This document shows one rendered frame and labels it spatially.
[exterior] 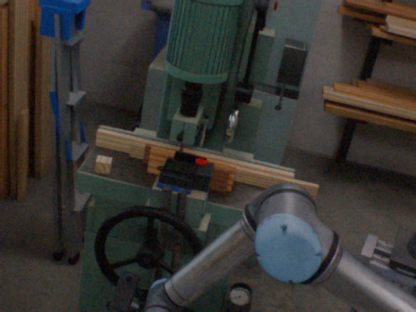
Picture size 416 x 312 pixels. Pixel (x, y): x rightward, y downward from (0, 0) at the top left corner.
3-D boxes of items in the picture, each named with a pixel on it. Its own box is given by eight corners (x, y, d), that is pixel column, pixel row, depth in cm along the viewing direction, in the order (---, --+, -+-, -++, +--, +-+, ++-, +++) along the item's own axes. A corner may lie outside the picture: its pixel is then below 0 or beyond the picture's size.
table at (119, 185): (62, 206, 168) (64, 186, 166) (96, 157, 196) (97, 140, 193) (282, 258, 165) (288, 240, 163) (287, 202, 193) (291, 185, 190)
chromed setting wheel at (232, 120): (221, 148, 191) (229, 110, 185) (226, 131, 202) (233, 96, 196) (230, 150, 190) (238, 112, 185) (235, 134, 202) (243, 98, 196)
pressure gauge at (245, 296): (225, 307, 179) (231, 285, 175) (226, 299, 182) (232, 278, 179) (247, 312, 178) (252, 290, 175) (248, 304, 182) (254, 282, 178)
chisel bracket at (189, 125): (168, 145, 180) (172, 118, 176) (177, 126, 192) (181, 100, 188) (193, 151, 179) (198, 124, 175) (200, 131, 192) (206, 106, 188)
